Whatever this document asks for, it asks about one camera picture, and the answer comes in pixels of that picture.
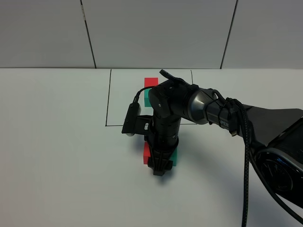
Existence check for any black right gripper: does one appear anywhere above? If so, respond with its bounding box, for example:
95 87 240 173
144 115 179 176

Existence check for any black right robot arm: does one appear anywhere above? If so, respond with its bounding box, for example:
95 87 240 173
144 70 303 209

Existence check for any green template cube block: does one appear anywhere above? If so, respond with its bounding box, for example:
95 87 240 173
144 87 152 107

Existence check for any red template cube block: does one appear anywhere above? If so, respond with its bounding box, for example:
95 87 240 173
144 78 159 87

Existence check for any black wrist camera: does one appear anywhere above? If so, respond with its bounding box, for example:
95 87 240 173
122 102 141 137

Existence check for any black braided cable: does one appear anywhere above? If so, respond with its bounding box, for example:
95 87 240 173
224 97 303 227

